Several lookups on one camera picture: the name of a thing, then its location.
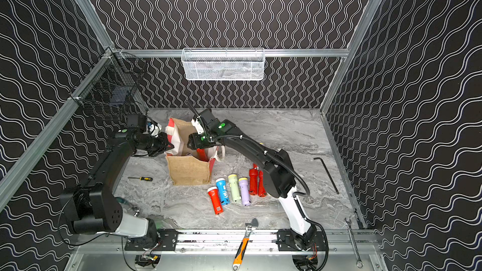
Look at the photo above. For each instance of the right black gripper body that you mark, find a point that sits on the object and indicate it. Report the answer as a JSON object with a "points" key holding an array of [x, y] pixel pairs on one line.
{"points": [[198, 142]]}

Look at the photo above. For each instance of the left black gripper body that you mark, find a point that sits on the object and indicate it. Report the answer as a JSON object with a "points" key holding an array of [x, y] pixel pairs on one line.
{"points": [[160, 145]]}

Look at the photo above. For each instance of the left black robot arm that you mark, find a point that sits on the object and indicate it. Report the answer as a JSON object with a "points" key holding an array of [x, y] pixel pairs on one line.
{"points": [[91, 207]]}

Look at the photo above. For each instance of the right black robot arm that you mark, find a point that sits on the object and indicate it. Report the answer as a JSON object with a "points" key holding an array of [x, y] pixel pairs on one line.
{"points": [[280, 179]]}

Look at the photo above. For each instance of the yellow black screwdriver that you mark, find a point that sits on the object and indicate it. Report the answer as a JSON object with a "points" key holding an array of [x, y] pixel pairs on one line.
{"points": [[141, 178]]}

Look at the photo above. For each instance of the blue flashlight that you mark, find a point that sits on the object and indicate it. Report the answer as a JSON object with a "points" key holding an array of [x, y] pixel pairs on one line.
{"points": [[221, 185]]}

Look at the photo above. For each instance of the green flashlight lower left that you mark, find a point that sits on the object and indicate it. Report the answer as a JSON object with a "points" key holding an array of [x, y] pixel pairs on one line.
{"points": [[235, 192]]}

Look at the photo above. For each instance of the purple flashlight lower left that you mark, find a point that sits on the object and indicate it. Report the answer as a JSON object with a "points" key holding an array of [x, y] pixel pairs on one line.
{"points": [[244, 191]]}

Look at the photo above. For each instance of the orange adjustable wrench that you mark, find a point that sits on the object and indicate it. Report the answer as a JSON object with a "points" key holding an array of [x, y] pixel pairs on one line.
{"points": [[250, 228]]}

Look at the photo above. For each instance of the black hex key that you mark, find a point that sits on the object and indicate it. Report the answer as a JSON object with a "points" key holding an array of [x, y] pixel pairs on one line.
{"points": [[328, 174]]}

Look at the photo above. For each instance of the silver combination wrench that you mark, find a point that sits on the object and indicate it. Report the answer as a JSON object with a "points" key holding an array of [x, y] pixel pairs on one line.
{"points": [[359, 262]]}

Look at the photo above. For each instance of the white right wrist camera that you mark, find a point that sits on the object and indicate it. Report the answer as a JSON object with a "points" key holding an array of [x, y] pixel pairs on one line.
{"points": [[197, 124]]}

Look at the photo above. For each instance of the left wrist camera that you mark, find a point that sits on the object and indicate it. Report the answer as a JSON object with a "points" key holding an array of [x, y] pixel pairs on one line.
{"points": [[144, 123]]}

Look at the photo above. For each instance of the black wire basket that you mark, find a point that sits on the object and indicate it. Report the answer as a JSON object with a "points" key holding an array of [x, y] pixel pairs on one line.
{"points": [[115, 91]]}

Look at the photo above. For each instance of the white wire basket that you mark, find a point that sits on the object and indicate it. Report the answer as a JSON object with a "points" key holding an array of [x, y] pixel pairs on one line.
{"points": [[223, 64]]}

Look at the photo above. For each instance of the metal base rail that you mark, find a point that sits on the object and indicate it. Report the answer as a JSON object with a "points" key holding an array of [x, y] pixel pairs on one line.
{"points": [[226, 242]]}

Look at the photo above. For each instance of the aluminium corner post right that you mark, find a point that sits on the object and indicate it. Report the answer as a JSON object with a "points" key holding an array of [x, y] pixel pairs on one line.
{"points": [[355, 42]]}

